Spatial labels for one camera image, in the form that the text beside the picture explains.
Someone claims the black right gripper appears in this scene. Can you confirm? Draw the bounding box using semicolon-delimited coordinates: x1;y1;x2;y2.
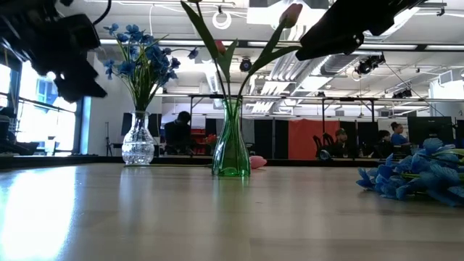
294;0;426;62

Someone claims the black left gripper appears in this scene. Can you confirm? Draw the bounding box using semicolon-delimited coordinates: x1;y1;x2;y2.
30;14;108;104

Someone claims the clear glass vase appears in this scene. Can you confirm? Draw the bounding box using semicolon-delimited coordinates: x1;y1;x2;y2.
121;110;156;167

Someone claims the green glass vase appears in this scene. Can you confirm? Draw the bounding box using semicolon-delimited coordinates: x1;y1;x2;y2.
211;97;252;178

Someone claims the white ceiling light strip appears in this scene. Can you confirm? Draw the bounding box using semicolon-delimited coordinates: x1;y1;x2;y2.
99;38;464;51

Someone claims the black tripod stand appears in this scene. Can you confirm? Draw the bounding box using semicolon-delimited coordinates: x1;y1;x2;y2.
104;120;114;157

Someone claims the person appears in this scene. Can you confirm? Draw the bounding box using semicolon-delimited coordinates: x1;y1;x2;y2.
389;121;413;147
164;110;194;157
376;129;393;157
326;128;352;160

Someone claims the orange partition screen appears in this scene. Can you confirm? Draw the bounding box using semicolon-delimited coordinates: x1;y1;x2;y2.
288;118;341;161

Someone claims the black office monitor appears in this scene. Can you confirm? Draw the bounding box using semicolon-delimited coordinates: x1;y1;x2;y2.
407;115;455;146

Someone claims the white ring light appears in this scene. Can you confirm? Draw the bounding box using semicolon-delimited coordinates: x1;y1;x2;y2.
212;9;233;31

